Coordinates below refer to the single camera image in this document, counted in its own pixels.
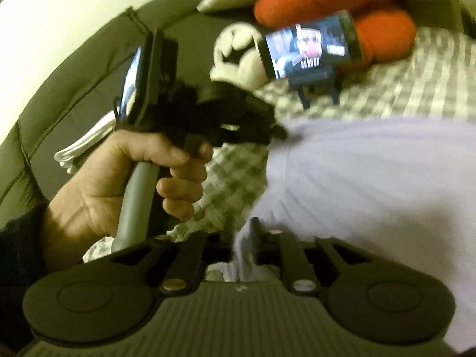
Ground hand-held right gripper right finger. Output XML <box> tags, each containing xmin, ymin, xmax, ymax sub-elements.
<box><xmin>248</xmin><ymin>216</ymin><xmax>376</xmax><ymax>294</ymax></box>

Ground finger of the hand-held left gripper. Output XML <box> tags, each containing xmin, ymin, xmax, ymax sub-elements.
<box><xmin>270</xmin><ymin>121</ymin><xmax>290</xmax><ymax>143</ymax></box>

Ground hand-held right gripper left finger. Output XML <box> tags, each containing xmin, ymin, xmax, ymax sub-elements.
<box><xmin>109</xmin><ymin>231</ymin><xmax>208</xmax><ymax>294</ymax></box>

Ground lavender pants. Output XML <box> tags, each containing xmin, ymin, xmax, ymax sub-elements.
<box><xmin>232</xmin><ymin>113</ymin><xmax>476</xmax><ymax>354</ymax></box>

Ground stack of folded clothes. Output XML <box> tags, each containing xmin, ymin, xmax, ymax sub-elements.
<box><xmin>54</xmin><ymin>113</ymin><xmax>120</xmax><ymax>173</ymax></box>

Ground person's left hand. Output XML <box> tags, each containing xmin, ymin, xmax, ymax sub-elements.
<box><xmin>41</xmin><ymin>132</ymin><xmax>215</xmax><ymax>264</ymax></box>

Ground white plush toy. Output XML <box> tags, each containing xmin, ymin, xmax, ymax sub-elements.
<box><xmin>210</xmin><ymin>22</ymin><xmax>274</xmax><ymax>88</ymax></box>

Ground grey white checked blanket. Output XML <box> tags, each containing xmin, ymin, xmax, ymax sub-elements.
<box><xmin>82</xmin><ymin>26</ymin><xmax>476</xmax><ymax>283</ymax></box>

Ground dark blue phone stand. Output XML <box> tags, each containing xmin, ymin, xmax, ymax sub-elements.
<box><xmin>288</xmin><ymin>65</ymin><xmax>341</xmax><ymax>110</ymax></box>

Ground smartphone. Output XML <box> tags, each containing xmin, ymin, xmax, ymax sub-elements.
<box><xmin>258</xmin><ymin>9</ymin><xmax>363</xmax><ymax>80</ymax></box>

